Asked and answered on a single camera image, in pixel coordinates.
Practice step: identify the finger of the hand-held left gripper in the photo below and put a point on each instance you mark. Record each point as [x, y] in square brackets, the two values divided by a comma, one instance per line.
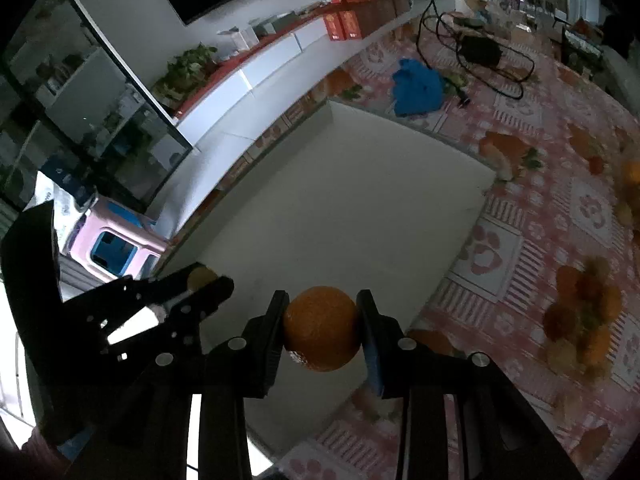
[160, 287]
[210, 297]

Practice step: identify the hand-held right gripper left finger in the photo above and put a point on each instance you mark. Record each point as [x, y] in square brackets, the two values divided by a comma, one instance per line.
[272, 340]

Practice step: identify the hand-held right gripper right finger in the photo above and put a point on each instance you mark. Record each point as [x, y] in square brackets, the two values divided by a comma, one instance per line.
[372, 360]

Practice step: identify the large orange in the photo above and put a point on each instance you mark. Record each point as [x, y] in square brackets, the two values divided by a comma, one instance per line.
[320, 327]

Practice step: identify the white rectangular tray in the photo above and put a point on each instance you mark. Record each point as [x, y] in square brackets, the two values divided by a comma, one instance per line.
[350, 210]

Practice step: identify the green potted plant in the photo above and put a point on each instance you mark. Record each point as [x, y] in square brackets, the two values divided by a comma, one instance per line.
[187, 67]

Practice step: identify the white low TV cabinet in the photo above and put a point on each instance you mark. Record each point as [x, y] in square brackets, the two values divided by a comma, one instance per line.
[260, 75]

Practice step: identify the white tissue box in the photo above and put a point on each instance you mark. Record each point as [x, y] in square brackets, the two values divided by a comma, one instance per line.
[240, 37]

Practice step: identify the blue crumpled cloth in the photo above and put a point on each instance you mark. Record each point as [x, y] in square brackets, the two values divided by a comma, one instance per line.
[417, 87]

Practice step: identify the grey flat box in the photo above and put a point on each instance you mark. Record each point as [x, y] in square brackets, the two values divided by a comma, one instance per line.
[277, 24]

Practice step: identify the black power adapter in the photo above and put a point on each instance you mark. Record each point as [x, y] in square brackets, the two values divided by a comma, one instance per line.
[480, 50]

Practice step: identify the black metal chair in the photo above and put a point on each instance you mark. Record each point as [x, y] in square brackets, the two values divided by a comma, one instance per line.
[580, 42]

